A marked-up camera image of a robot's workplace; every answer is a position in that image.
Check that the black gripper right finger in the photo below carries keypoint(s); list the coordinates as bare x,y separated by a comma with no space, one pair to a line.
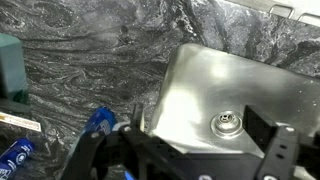
283,150

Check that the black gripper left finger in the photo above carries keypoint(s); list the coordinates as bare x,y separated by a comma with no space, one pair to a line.
140,150

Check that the tall blue dish soap bottle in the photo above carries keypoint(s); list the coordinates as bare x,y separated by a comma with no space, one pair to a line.
101,120

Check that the metal sink drain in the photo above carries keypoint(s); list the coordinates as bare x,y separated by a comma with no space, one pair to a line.
227,123

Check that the stainless steel sink basin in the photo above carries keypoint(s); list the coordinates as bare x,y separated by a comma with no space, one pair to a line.
213,86

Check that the white label strip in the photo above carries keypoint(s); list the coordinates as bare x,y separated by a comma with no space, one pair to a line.
20,121

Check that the small blue soap bottle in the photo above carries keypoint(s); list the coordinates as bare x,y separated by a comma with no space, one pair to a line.
16,155

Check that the white lower cabinet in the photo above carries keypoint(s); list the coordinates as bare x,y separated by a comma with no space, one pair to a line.
286,6

